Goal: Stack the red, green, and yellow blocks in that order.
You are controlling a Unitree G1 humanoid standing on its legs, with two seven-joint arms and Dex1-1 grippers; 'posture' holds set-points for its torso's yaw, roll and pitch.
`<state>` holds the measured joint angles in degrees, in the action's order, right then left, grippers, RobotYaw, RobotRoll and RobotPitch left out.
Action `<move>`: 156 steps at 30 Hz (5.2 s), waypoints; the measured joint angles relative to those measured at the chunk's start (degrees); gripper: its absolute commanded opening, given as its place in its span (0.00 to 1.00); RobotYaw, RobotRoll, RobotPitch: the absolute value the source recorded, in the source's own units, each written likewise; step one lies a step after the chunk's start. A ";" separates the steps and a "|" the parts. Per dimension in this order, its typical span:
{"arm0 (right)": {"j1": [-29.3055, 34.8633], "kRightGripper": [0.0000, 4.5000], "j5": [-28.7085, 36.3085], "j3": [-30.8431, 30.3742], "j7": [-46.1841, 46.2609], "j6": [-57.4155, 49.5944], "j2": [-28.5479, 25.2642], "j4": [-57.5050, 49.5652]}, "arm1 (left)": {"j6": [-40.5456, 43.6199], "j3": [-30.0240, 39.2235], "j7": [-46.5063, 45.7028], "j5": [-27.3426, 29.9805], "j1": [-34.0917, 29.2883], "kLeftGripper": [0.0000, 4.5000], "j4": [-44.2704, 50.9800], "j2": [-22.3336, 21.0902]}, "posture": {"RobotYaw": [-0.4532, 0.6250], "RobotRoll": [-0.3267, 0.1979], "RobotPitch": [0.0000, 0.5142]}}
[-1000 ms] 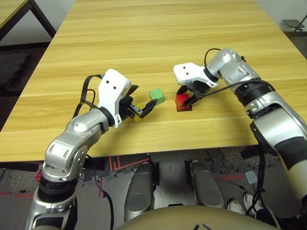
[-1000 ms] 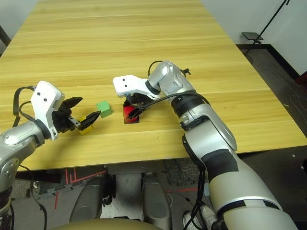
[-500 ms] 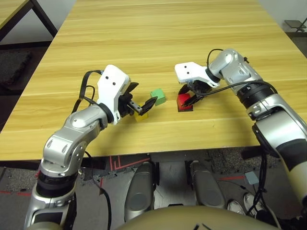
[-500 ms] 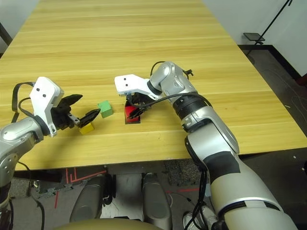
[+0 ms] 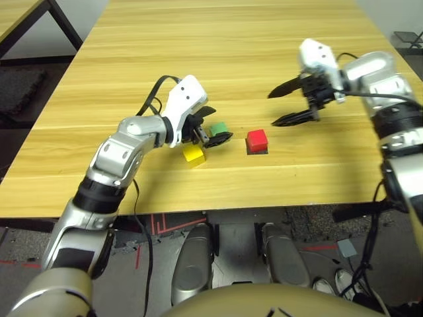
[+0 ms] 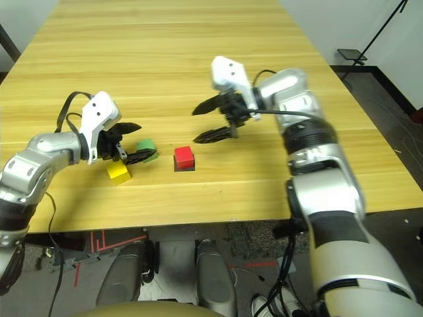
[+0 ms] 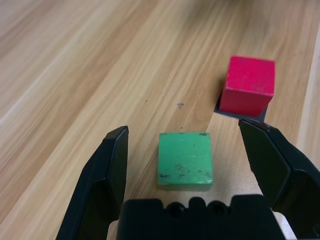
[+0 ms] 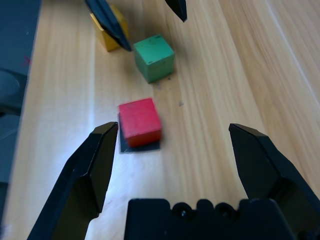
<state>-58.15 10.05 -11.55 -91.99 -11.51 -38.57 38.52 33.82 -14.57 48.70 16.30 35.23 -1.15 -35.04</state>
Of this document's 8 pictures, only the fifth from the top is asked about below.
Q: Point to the black rubber floor mat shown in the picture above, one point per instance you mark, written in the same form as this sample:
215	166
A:
20	89

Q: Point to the grey metal base plate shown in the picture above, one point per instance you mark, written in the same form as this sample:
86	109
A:
236	251

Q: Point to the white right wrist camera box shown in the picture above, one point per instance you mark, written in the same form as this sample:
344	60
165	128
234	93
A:
314	54

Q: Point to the grey robot left leg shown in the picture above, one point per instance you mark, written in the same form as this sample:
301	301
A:
191	264

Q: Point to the grey robot right leg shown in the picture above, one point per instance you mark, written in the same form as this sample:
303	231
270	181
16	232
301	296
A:
285	261

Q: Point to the white bystander shoe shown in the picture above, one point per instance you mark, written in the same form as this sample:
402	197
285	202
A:
347	282
322	285

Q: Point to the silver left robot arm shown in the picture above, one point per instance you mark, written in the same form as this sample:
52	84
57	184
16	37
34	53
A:
125	155

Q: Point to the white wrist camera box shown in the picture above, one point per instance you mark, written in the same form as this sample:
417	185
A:
314	54
185	95

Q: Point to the small grey floor box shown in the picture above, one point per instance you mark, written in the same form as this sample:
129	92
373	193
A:
347	248

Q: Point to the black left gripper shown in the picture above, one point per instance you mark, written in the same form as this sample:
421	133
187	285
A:
193	132

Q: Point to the tan robot torso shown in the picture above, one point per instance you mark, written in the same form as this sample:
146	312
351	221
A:
264	302

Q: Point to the speckled dark floor mat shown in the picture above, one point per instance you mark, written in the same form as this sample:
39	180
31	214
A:
317	221

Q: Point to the red wooden block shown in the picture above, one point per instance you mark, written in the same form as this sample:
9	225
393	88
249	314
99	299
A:
257	138

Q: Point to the yellow wooden block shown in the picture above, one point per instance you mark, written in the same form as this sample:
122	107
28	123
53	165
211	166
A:
194	155

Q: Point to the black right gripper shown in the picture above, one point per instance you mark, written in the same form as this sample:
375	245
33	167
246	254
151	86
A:
317	92

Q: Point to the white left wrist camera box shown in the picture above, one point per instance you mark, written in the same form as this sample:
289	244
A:
185	95

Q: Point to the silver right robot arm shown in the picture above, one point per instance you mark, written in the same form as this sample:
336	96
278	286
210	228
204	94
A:
373	69

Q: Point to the wooden side table black frame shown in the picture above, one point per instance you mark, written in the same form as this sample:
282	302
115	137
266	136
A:
13	13

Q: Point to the grey robot leg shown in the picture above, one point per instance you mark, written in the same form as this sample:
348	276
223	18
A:
285	261
191	264

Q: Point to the black table foot bar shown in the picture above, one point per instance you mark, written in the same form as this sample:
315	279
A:
360	212

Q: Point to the black flat stand tray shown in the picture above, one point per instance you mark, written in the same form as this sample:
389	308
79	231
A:
408	36

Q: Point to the green wooden block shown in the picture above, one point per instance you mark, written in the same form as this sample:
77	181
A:
218	128

